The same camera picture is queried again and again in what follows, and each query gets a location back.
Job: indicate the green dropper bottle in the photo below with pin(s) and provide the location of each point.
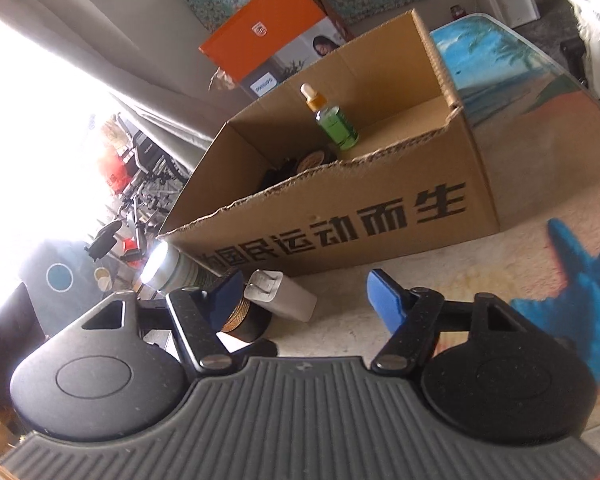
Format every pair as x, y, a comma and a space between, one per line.
337, 127

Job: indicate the small red item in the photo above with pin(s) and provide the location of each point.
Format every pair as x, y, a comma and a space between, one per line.
457, 11

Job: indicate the beige curtain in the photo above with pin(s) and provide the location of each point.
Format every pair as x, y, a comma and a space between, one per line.
80, 50

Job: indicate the black jar with wooden lid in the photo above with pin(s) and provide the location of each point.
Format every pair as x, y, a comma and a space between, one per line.
314, 160

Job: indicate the white cup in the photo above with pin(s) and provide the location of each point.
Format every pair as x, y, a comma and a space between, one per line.
103, 278

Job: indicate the black round stool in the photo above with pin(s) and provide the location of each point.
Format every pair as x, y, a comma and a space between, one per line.
102, 240

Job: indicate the wheelchair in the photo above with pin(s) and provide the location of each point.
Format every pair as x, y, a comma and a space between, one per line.
150, 180

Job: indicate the white fluffy cloth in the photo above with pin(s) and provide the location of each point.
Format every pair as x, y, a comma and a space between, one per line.
597, 20

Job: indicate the red plastic bag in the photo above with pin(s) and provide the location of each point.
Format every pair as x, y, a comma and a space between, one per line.
112, 170
134, 247

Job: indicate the white charger plug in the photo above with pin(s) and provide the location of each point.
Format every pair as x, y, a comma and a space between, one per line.
290, 300

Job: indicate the orange printed product box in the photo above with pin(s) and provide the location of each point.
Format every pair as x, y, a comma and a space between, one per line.
260, 25

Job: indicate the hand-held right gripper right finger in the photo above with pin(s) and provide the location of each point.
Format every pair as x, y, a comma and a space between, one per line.
382, 295

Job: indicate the large cardboard box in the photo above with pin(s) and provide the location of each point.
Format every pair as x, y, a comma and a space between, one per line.
380, 210

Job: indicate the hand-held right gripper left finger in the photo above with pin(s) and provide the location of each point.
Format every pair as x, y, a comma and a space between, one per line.
228, 290

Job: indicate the black jar with gold ribbing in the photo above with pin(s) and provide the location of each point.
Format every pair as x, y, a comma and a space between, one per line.
252, 327

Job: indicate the tin can with shiny lid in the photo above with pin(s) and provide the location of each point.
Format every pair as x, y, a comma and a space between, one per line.
190, 272

